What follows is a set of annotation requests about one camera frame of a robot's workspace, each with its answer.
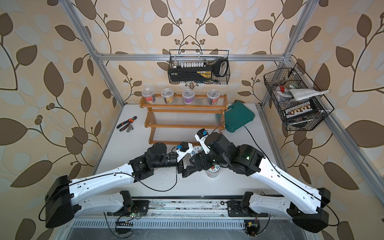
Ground tomato label seed jar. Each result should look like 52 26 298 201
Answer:
205 165 221 178

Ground wooden two-tier shelf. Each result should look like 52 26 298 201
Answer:
140 94 229 144

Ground clear seed jar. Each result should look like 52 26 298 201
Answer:
182 89 195 105
142 88 156 104
207 90 220 105
161 88 174 104

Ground flower label seed jar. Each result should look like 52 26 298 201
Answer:
191 146 203 157

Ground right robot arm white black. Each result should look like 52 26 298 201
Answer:
187 129 331 233

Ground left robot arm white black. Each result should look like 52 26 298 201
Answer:
41 142 193 229

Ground green plastic tool case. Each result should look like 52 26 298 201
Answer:
225 102 255 133

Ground orange black pliers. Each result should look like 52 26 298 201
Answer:
116 116 137 133

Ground black yellow tool in basket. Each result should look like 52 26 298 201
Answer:
168 59 230 85

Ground paint tube set box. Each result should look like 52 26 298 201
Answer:
283 101 319 120

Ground white paper in basket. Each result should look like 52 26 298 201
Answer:
287 89 329 101

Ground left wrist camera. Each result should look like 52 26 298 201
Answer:
176 142 193 163

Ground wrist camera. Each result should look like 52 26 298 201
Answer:
176 142 193 163
195 129 210 154

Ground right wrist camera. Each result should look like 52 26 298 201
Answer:
195 129 210 154

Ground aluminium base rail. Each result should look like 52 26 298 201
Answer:
70 192 304 220

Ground back black wire basket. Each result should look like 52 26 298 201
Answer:
168 49 231 85

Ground black wire basket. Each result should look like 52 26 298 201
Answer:
264 63 335 131
168 49 231 85

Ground right black wire basket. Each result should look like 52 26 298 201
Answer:
264 63 335 131

